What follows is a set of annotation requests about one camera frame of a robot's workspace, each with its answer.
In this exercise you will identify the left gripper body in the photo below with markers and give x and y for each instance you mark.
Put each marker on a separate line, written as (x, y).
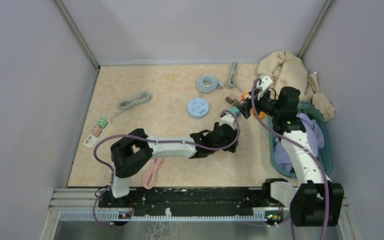
(232, 149)

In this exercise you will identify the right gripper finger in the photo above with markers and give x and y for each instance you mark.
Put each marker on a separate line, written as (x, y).
(245, 111)
(248, 98)

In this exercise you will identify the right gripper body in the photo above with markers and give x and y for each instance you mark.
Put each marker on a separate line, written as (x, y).
(267, 104)

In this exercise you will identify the pink plug adapter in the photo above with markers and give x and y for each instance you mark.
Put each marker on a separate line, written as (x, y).
(231, 99)
(238, 100)

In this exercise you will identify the teal plug adapter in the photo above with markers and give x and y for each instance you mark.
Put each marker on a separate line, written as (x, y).
(236, 111)

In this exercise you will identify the orange power strip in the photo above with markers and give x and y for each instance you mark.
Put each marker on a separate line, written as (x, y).
(260, 115)

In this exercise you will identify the round blue socket hub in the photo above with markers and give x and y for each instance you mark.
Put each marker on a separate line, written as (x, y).
(198, 108)

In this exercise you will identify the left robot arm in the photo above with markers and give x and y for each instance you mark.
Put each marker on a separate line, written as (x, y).
(133, 151)

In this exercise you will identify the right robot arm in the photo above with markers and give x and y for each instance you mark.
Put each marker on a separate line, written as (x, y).
(317, 202)

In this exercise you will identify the beige cloth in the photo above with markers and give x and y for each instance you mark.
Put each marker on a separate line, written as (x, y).
(288, 70)

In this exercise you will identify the teal plastic basket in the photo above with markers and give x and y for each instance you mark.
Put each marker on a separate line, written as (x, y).
(324, 154)

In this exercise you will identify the lavender cloth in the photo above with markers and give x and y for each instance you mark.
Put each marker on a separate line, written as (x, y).
(315, 139)

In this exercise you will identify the pink adapter on strip end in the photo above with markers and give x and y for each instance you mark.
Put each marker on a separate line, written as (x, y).
(96, 131)

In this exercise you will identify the white usb charger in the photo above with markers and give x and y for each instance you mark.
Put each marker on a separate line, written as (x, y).
(90, 141)

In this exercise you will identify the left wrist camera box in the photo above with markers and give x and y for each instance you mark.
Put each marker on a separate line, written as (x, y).
(227, 119)

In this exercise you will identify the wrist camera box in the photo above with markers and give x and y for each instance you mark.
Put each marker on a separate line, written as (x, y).
(227, 119)
(264, 82)

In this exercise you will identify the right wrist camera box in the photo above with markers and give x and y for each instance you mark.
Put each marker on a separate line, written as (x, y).
(264, 82)

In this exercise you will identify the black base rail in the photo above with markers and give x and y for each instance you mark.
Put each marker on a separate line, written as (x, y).
(193, 202)

